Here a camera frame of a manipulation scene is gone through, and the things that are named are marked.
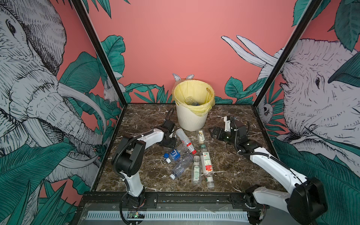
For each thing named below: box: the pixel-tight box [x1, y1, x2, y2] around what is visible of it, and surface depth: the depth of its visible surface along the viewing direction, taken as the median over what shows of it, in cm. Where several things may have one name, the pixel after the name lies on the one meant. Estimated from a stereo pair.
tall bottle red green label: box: [199, 144, 215, 189], surface depth 83 cm
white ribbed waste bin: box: [175, 100, 211, 132], surface depth 97 cm
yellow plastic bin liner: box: [172, 79, 216, 117], surface depth 97 cm
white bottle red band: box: [176, 127, 197, 155], surface depth 96 cm
